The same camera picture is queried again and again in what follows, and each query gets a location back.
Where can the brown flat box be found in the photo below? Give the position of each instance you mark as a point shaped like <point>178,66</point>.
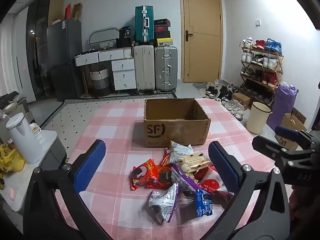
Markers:
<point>77,11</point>

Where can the silver snack packet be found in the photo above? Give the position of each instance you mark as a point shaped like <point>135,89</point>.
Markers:
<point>162,202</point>

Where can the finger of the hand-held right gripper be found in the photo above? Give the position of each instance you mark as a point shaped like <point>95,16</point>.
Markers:
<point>286,133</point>
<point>272,148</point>

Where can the white snack packet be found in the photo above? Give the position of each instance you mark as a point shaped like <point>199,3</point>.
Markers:
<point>178,148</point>

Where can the red flat box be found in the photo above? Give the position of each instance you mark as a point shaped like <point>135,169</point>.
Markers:
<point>68,11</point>

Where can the teal suitcase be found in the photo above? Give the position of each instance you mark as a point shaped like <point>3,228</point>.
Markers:
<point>144,22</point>

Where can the arched grey mirror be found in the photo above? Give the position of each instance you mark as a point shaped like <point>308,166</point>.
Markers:
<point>103,36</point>

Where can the grey door mat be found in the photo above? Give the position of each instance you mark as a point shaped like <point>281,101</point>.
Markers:
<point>200,87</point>

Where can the wooden shoe rack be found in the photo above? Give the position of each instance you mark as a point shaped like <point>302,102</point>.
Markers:
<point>260,82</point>

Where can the cream waste bin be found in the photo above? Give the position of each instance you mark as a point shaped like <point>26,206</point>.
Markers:
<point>258,120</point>

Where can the brown cardboard box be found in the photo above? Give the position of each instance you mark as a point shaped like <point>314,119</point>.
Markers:
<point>175,130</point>

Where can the white side table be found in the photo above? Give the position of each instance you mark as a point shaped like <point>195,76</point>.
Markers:
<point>50,150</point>

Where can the large cardboard sheet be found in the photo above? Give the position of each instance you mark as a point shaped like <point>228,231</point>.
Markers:
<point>56,5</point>

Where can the white sheer curtain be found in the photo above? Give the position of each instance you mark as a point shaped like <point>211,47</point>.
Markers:
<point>6,60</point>

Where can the white drawer desk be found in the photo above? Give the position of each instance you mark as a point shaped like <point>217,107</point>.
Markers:
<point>122,72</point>

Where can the blue snack packet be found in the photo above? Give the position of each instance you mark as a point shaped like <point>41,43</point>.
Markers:
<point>203,202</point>

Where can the tan wooden door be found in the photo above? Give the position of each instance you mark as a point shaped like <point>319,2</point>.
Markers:
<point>202,37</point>

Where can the small orange-red snack packet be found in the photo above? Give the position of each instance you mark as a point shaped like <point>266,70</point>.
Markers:
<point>165,158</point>

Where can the red and black shoe box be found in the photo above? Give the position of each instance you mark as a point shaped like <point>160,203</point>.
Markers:
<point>162,28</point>

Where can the black bag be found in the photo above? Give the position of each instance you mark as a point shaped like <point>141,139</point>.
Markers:
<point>124,36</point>

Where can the group of assorted sneakers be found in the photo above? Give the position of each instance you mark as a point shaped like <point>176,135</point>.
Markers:
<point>267,62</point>

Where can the pink checked tablecloth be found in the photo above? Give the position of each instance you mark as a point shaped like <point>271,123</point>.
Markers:
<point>112,140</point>

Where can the purple snack packet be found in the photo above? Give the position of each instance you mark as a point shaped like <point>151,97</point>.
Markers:
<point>183,180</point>

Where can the white light switch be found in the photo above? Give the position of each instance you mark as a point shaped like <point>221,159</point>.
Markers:
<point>258,22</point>

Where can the white kettle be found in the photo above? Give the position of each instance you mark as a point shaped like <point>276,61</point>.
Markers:
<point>23,140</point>

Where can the grey refrigerator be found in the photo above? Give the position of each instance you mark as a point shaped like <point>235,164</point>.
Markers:
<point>65,55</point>

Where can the owl print cardboard box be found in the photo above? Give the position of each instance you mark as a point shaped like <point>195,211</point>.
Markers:
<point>292,122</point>

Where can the dotted rug with striped border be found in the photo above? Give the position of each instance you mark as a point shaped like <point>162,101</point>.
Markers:
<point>75,122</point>

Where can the pile of scattered shoes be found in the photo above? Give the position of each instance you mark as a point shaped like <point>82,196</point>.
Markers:
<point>232,102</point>

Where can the silver suitcase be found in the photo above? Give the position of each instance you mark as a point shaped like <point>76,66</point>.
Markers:
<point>165,67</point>

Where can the red cookie packet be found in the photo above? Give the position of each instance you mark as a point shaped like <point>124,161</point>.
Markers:
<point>142,176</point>
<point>163,177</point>

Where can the cream biscuit packet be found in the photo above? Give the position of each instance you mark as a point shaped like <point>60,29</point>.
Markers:
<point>192,161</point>

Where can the beige suitcase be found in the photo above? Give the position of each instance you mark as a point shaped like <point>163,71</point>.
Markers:
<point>143,67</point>

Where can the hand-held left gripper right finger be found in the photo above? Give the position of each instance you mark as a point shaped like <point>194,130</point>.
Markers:
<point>222,166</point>

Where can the woven laundry basket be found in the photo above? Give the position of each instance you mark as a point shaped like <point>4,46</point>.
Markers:
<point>99,81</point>

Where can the white cup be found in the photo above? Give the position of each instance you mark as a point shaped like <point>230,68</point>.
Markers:
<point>36,132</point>

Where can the small cardboard box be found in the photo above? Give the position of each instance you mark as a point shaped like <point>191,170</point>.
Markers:
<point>241,100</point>

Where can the purple bag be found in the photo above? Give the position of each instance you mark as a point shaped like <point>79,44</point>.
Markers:
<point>283,107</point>

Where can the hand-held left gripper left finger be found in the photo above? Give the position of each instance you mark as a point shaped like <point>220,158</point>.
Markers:
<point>91,165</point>

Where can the yellow plastic bag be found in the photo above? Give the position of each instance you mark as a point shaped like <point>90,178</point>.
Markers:
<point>10,160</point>

